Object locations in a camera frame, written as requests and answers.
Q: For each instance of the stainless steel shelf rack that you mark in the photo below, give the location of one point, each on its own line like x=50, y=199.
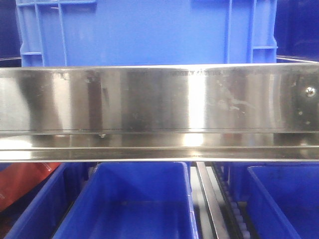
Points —
x=204, y=114

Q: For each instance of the blue shelf bin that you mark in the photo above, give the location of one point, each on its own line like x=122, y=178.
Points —
x=138, y=200
x=284, y=201
x=38, y=214

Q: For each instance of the large blue upper crate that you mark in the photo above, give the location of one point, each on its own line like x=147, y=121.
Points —
x=146, y=32

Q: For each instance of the red bag in bin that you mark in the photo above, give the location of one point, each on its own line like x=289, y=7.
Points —
x=18, y=179

